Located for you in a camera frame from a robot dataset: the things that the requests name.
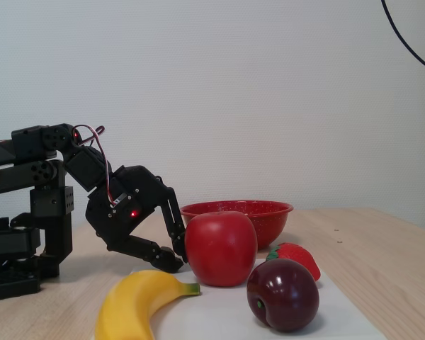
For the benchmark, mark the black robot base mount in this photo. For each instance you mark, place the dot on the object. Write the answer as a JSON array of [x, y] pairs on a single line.
[[7, 283]]

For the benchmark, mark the white paper sheet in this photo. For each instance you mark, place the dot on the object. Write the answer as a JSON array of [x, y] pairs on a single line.
[[212, 315]]

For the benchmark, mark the red speckled bowl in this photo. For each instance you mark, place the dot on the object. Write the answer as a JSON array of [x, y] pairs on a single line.
[[269, 219]]

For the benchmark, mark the red toy apple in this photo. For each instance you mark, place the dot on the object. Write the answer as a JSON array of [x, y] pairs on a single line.
[[219, 248]]

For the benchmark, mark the dark purple toy plum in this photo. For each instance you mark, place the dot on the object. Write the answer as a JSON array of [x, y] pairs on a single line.
[[283, 295]]

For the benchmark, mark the yellow toy banana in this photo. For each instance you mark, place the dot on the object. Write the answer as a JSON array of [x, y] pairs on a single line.
[[127, 304]]

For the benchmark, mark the red toy strawberry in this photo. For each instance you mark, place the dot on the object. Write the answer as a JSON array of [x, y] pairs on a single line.
[[301, 253]]

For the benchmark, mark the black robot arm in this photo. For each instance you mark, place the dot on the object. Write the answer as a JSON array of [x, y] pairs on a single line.
[[21, 173]]

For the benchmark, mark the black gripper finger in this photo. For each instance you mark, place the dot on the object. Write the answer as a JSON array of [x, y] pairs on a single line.
[[156, 255], [175, 223]]

